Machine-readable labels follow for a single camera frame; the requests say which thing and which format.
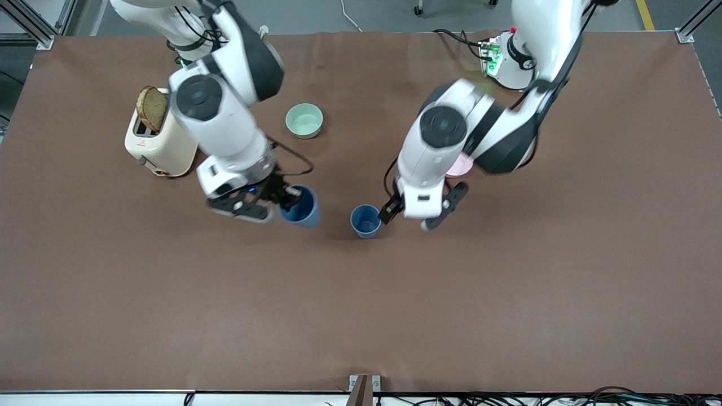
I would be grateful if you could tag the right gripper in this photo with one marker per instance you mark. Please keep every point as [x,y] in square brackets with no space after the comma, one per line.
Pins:
[277,188]

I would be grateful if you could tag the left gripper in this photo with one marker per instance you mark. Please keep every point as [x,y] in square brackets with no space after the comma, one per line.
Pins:
[390,210]

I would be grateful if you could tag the blue plastic cup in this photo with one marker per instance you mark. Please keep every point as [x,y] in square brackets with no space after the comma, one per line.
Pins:
[302,211]
[365,223]

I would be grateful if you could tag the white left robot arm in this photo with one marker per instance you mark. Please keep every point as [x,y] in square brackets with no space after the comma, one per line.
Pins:
[445,127]

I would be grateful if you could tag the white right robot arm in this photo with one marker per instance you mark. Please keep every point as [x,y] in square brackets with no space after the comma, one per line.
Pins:
[225,124]

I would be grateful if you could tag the mint green bowl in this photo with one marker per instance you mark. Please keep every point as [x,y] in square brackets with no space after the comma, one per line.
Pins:
[304,121]

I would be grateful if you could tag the pink bowl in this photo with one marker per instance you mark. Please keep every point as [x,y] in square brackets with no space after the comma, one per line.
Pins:
[461,166]

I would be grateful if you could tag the cream white toaster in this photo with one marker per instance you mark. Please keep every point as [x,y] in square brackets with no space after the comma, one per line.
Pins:
[163,149]

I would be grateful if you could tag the brown bread slice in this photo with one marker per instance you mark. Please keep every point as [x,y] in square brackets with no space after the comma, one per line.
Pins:
[153,108]

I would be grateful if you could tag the grey metal table bracket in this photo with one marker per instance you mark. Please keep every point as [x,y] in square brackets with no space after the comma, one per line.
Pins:
[354,383]

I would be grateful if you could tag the aluminium frame profile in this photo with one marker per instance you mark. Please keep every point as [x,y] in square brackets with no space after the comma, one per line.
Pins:
[691,28]
[34,28]

